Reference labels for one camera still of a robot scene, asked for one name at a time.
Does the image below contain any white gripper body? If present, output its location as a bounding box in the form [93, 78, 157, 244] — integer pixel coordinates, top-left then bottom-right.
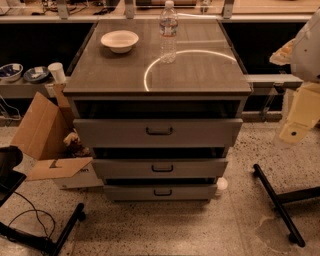
[279, 82, 320, 144]

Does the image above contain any grey bottom drawer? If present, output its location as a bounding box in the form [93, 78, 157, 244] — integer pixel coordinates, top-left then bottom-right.
[104, 184, 217, 201]

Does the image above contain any grey drawer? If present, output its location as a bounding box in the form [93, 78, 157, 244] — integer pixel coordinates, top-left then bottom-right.
[74, 119, 243, 148]
[104, 184, 217, 201]
[93, 158, 227, 179]

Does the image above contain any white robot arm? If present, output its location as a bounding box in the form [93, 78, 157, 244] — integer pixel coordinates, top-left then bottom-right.
[269, 10, 320, 144]

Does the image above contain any grey top drawer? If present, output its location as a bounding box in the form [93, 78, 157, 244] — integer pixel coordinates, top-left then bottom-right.
[74, 119, 243, 148]

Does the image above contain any grey drawer cabinet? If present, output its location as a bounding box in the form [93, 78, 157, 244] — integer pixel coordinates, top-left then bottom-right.
[62, 18, 254, 202]

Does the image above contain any grey middle drawer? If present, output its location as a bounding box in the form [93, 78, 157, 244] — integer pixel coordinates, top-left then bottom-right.
[93, 158, 227, 179]

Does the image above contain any open cardboard box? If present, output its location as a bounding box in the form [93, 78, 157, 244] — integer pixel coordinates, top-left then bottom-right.
[11, 92, 103, 189]

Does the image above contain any black stand base right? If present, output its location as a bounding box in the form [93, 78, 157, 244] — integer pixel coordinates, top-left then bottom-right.
[253, 164, 320, 247]

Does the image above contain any black stand base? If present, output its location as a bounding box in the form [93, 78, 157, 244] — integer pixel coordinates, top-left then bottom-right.
[0, 146, 86, 256]
[253, 164, 320, 247]

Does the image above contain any white round object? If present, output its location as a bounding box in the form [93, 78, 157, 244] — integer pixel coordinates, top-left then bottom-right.
[215, 177, 228, 196]

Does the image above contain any clear plastic water bottle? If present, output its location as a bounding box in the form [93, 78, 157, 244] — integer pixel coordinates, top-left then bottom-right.
[159, 0, 178, 63]

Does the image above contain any white bowl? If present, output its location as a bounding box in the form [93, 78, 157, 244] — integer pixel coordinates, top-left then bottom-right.
[101, 30, 139, 54]

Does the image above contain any white paper cup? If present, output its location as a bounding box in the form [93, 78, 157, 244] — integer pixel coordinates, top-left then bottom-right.
[48, 62, 66, 83]

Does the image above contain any blue patterned bowl right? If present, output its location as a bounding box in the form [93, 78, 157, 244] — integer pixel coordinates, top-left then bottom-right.
[23, 66, 50, 84]

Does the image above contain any blue patterned bowl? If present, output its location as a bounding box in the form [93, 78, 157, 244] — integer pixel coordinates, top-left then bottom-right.
[0, 63, 23, 82]
[23, 66, 50, 84]

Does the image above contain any blue patterned bowl left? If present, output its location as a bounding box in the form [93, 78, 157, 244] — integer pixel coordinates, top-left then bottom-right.
[0, 63, 23, 82]

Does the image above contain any black stand base left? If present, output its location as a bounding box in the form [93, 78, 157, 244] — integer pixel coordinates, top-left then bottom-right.
[0, 146, 86, 256]

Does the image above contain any black cable on floor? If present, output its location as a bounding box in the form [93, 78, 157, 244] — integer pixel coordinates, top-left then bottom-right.
[0, 189, 57, 239]

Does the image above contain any grey wall shelf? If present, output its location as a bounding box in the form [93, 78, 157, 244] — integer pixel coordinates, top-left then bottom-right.
[0, 77, 55, 99]

